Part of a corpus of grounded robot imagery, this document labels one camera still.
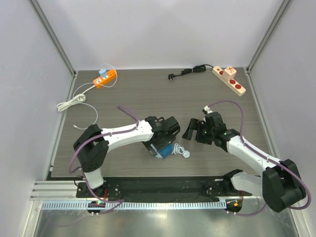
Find blue cube socket adapter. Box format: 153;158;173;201
155;144;173;158

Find light blue round power socket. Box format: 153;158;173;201
172;143;190;158

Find beige power strip red sockets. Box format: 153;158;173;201
212;66;246;96

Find beige cube socket adapter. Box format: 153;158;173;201
222;66;237;80

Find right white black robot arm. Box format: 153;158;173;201
182;111;307;212

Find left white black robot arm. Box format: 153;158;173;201
73;116;180;198

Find light blue charger plug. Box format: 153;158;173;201
99;69;108;78

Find orange power strip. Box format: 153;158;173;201
93;69;117;88

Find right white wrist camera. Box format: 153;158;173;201
202;106;213;115

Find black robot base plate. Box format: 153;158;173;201
75;176;252;202

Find thin white charging cable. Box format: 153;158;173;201
74;63;119;130

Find white slotted cable duct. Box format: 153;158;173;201
41;199;227;210

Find white power strip cord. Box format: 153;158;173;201
57;82;95;113

